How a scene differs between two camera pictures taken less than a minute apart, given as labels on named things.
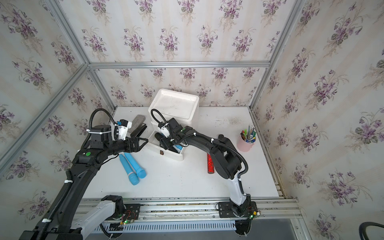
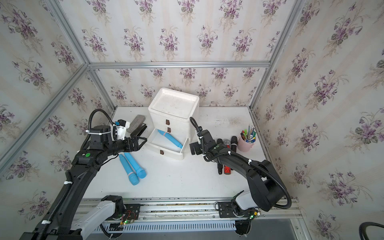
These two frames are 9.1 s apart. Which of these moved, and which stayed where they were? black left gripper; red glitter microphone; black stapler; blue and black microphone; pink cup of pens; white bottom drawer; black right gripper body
Moved: blue and black microphone; red glitter microphone; black right gripper body
Stayed: black stapler; pink cup of pens; white bottom drawer; black left gripper
